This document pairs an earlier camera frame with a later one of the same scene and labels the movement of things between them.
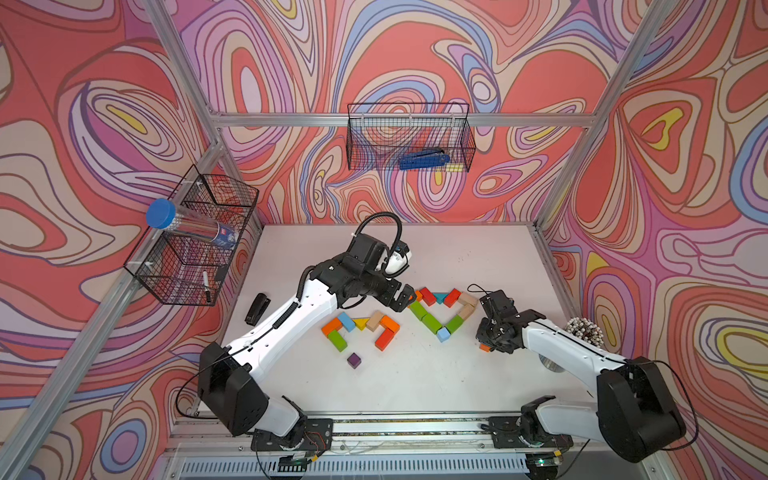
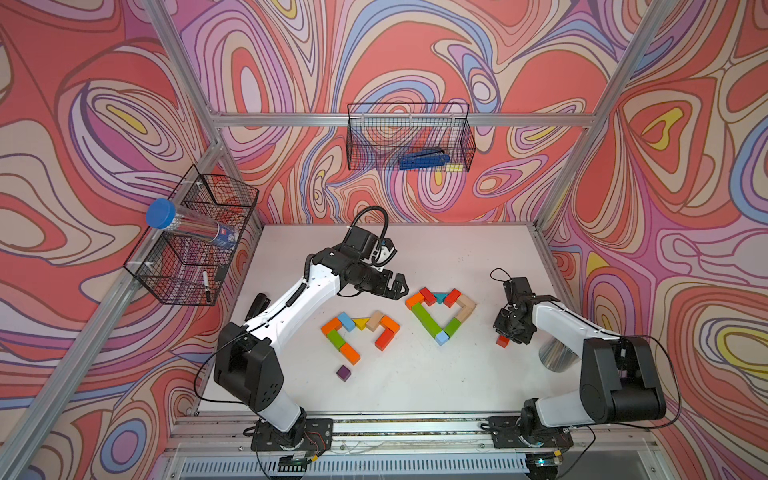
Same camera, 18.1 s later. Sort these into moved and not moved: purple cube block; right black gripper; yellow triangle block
Moved: right black gripper; purple cube block
Not moved: yellow triangle block
